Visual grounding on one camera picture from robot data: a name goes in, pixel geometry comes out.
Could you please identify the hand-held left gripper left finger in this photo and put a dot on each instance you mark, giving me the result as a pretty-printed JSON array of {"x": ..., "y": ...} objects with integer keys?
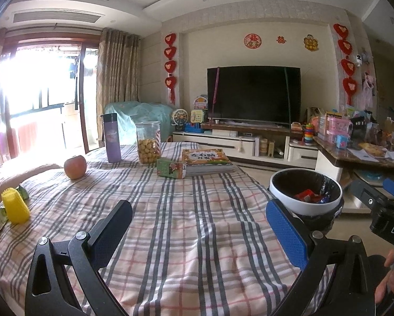
[{"x": 113, "y": 233}]

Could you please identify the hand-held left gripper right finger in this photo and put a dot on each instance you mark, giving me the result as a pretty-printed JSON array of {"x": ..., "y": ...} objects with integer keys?
[{"x": 287, "y": 233}]

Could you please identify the red and white carton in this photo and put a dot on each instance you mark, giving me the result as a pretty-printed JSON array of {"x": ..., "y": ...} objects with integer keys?
[{"x": 304, "y": 195}]

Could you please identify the blue snack wrapper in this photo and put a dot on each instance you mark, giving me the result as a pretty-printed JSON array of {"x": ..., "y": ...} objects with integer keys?
[{"x": 324, "y": 199}]

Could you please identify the white rimmed black trash bin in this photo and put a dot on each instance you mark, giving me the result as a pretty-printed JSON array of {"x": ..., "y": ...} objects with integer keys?
[{"x": 282, "y": 184}]

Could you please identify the person's right hand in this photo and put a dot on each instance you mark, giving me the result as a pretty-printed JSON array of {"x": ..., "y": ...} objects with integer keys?
[{"x": 383, "y": 289}]

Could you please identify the white paper sheet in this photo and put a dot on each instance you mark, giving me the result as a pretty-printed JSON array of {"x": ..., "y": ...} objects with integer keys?
[{"x": 360, "y": 154}]

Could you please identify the yellow patterned board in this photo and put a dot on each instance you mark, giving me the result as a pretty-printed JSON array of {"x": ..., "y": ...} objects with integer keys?
[{"x": 372, "y": 149}]

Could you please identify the marble top cabinet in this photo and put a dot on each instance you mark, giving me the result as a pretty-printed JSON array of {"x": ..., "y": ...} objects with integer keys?
[{"x": 328, "y": 168}]

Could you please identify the black mesh box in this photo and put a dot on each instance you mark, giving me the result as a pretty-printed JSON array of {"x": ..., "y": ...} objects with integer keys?
[{"x": 360, "y": 130}]

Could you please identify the red apple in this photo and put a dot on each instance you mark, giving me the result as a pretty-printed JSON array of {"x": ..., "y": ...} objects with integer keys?
[{"x": 75, "y": 167}]

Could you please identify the checked tablecloth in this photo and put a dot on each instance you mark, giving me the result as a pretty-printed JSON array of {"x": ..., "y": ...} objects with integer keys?
[{"x": 190, "y": 230}]

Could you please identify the pink storage boxes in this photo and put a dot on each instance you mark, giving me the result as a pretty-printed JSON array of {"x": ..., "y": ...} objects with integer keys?
[{"x": 338, "y": 126}]

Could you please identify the small green box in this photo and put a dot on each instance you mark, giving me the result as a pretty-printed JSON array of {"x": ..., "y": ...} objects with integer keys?
[{"x": 170, "y": 168}]

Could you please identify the purple water bottle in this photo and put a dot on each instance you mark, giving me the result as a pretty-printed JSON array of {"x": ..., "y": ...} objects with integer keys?
[{"x": 112, "y": 141}]

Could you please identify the clear cookie jar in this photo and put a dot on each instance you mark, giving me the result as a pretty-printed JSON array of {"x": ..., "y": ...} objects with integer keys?
[{"x": 148, "y": 146}]

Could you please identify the hanging wooden spoon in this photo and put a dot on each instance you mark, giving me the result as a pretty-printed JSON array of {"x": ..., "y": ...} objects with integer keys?
[{"x": 240, "y": 148}]

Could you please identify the yellow plastic toy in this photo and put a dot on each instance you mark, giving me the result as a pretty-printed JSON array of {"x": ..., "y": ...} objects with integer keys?
[{"x": 15, "y": 207}]

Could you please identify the orange toy phone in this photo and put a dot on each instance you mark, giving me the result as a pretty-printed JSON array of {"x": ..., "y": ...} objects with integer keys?
[{"x": 296, "y": 126}]

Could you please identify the pink hanging cloth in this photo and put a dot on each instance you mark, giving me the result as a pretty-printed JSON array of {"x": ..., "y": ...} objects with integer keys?
[{"x": 369, "y": 87}]

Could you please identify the orange children's book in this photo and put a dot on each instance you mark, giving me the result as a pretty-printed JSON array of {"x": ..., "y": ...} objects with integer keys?
[{"x": 205, "y": 158}]

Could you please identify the white television cabinet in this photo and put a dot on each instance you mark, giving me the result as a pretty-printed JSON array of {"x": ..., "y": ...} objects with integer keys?
[{"x": 216, "y": 141}]

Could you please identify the teal covered furniture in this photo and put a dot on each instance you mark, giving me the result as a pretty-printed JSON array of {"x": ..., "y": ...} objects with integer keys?
[{"x": 141, "y": 115}]

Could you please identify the ferris wheel toy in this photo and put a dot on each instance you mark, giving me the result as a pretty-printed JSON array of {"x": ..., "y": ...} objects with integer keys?
[{"x": 178, "y": 118}]

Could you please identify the blue toy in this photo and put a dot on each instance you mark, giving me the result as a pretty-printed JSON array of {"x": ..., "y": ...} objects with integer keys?
[{"x": 193, "y": 127}]

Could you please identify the black flat television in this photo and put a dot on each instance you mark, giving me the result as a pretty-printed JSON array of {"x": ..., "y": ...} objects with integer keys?
[{"x": 253, "y": 95}]

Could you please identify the yellow green toy phone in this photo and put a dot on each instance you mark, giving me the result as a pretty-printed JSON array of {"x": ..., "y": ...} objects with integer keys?
[{"x": 197, "y": 117}]

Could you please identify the pink stick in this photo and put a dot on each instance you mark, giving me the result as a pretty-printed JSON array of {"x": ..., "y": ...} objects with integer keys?
[{"x": 215, "y": 98}]

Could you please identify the pink toy house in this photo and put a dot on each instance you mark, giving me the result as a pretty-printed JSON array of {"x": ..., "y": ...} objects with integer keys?
[{"x": 200, "y": 103}]

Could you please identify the wide ceiling air vent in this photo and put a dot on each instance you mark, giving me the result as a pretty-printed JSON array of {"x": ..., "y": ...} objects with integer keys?
[{"x": 58, "y": 17}]

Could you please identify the white wall camera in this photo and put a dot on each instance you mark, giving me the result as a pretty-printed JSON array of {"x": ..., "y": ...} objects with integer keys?
[{"x": 359, "y": 60}]

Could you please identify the wooden balcony door frame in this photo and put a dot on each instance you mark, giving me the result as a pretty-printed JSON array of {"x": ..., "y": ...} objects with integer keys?
[{"x": 81, "y": 98}]

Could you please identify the yellow figure wall decoration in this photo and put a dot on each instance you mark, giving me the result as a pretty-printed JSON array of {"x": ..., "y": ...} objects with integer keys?
[{"x": 311, "y": 42}]

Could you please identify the small red wall sticker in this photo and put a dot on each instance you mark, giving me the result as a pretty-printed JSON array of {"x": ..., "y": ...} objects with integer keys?
[{"x": 281, "y": 40}]

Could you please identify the round red wall decoration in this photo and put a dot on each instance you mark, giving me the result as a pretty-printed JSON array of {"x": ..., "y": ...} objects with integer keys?
[{"x": 252, "y": 40}]

